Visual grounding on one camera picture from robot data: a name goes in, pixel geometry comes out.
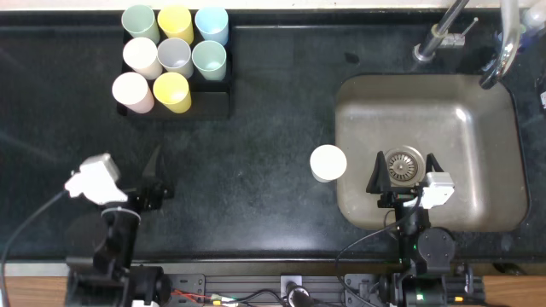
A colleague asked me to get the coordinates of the mounting rail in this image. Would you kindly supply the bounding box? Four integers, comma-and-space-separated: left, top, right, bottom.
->
66, 272, 487, 307

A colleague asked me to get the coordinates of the grey cup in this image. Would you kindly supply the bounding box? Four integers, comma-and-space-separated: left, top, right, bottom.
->
156, 37, 195, 80

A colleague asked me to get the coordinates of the yellow cup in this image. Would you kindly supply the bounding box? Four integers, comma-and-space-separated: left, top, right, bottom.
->
157, 5, 195, 46
152, 71, 193, 114

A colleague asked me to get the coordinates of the blue cup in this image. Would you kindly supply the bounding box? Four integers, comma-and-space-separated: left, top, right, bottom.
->
195, 6, 229, 47

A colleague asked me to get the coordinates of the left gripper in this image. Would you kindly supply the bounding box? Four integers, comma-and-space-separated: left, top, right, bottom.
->
121, 144, 175, 212

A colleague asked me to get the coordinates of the steel tap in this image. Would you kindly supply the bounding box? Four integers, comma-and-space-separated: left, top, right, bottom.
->
411, 0, 530, 90

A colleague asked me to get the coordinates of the cream cup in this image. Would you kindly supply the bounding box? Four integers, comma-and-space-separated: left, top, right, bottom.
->
122, 37, 164, 81

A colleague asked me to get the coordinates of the white cup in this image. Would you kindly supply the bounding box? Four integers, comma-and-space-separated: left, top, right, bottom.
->
309, 144, 348, 183

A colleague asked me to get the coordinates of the steel sink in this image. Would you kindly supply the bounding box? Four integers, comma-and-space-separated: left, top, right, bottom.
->
334, 72, 530, 234

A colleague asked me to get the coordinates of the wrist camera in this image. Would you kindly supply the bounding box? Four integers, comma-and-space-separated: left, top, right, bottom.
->
403, 171, 456, 210
63, 153, 129, 206

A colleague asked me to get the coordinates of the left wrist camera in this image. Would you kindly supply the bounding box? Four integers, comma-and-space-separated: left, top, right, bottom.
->
63, 153, 129, 206

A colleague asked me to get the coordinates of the green cup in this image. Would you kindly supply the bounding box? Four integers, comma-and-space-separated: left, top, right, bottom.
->
191, 39, 228, 82
121, 3, 161, 44

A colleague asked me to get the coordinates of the black cable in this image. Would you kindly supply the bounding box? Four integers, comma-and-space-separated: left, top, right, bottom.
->
334, 194, 423, 307
0, 190, 72, 307

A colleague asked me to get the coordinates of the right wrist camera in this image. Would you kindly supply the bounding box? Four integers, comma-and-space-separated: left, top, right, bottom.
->
403, 171, 456, 210

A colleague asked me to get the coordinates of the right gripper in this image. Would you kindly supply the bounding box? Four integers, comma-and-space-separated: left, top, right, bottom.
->
365, 151, 444, 210

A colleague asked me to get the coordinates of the black tray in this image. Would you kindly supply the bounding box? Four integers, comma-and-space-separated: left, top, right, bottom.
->
117, 8, 234, 121

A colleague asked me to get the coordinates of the pink cup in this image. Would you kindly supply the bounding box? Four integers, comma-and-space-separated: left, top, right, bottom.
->
111, 71, 155, 115

